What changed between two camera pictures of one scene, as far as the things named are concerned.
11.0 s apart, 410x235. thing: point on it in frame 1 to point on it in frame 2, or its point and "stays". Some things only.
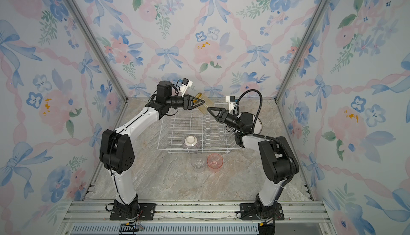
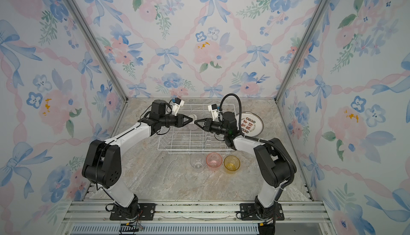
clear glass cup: [198, 162] stays
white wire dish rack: [195, 131] stays
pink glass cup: [214, 162] stays
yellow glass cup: [209, 103] to [231, 164]
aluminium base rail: [195, 217] stays
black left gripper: [187, 102] to [178, 119]
